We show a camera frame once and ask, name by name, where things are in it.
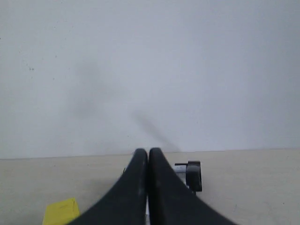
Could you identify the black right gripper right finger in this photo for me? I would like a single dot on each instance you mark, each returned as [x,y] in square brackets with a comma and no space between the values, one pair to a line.
[171,202]

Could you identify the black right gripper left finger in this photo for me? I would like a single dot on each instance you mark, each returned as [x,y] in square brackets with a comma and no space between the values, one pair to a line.
[125,202]

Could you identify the yellow foam cube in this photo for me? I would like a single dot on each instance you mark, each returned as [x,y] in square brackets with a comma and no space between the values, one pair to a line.
[61,213]

